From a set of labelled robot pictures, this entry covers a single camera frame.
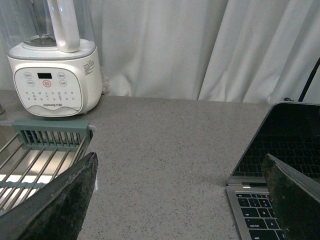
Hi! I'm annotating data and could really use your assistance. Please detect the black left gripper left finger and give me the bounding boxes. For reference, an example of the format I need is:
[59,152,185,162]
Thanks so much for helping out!
[0,152,98,240]

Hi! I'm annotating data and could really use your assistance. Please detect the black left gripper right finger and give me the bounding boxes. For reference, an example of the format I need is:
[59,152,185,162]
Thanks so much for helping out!
[262,153,320,240]

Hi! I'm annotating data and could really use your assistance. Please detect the silver laptop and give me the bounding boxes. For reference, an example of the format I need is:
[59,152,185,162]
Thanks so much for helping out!
[226,101,320,240]

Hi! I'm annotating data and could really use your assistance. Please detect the green metal sink rack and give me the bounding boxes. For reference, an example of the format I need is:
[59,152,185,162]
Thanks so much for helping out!
[0,118,96,215]

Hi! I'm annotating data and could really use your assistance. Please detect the black stand pole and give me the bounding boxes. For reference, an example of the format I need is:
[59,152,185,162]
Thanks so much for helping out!
[298,58,320,102]

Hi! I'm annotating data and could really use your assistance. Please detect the white blender base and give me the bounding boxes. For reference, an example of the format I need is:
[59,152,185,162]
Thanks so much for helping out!
[8,39,103,117]

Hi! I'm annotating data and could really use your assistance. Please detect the white curtain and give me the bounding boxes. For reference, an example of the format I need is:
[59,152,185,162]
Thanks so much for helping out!
[0,0,320,105]

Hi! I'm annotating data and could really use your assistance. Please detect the clear blender jar white handle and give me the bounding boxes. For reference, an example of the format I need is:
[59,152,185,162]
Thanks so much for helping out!
[0,0,95,53]

